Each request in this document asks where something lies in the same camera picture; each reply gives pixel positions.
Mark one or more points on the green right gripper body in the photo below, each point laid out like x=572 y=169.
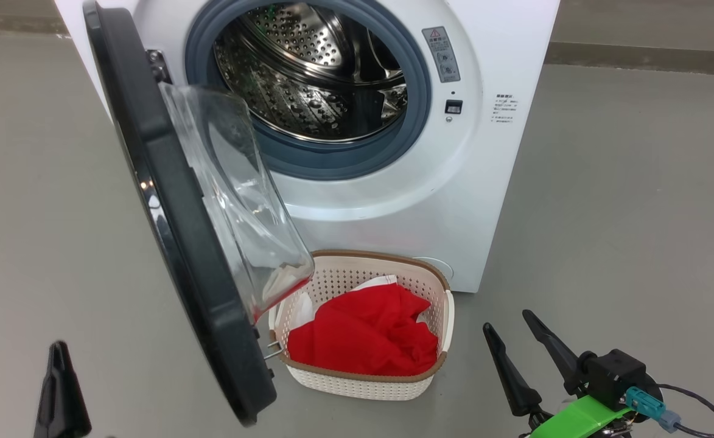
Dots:
x=582 y=417

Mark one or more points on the white washing machine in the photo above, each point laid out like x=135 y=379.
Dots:
x=503 y=182

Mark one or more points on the dark grey washing machine door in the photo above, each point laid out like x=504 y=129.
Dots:
x=210 y=304

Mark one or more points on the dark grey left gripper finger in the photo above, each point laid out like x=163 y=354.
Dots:
x=61 y=395

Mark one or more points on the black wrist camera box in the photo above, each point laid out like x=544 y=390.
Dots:
x=615 y=374

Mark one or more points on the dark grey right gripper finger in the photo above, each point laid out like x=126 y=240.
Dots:
x=515 y=380
x=560 y=359

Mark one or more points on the red garment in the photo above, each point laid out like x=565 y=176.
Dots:
x=363 y=334

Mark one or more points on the grey warning label sticker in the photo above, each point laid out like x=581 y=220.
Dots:
x=442 y=58

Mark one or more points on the white garment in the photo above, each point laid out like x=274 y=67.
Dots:
x=305 y=310

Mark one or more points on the round white filter cover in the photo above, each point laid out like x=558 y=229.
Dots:
x=442 y=267

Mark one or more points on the grey rubber door gasket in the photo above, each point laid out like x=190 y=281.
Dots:
x=417 y=121

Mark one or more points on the black door latch socket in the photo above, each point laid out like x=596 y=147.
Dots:
x=453 y=107

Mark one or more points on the cream perforated laundry basket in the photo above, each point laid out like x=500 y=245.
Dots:
x=363 y=386

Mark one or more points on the perforated steel drum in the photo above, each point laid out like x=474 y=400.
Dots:
x=308 y=79

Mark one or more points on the printed text notice sticker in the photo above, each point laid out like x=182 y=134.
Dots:
x=506 y=108

